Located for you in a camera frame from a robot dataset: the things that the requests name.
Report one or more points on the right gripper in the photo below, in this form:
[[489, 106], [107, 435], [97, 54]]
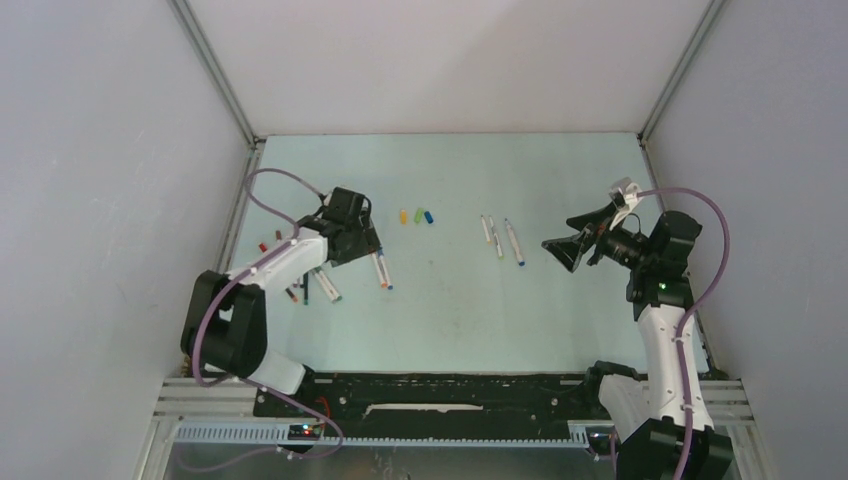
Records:
[[570, 249]]

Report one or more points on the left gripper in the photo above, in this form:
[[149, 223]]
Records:
[[368, 243]]

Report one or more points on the large blue marker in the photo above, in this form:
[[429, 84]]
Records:
[[514, 243]]

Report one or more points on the orange cap marker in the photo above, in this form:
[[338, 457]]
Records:
[[379, 270]]

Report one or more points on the light green pen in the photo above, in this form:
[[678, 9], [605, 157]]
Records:
[[495, 237]]

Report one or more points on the yellow pen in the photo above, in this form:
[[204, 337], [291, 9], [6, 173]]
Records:
[[485, 228]]

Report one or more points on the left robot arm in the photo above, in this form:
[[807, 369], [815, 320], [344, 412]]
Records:
[[226, 321]]

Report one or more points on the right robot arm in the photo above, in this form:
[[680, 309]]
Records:
[[664, 430]]

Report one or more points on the red pen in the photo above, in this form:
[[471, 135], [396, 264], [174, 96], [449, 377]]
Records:
[[293, 297]]

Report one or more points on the green cap marker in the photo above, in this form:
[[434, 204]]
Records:
[[329, 287]]

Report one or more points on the right controller board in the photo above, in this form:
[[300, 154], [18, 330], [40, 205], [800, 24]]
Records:
[[601, 440]]

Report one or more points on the controller board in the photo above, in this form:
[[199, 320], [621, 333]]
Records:
[[304, 432], [601, 440]]

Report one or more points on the left controller board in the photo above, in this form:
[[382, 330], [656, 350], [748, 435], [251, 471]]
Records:
[[304, 432]]

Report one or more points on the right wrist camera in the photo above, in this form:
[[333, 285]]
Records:
[[625, 197]]

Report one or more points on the white cable duct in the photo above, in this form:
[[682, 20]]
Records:
[[273, 434]]

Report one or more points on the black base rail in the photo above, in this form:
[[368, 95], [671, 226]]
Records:
[[459, 406]]

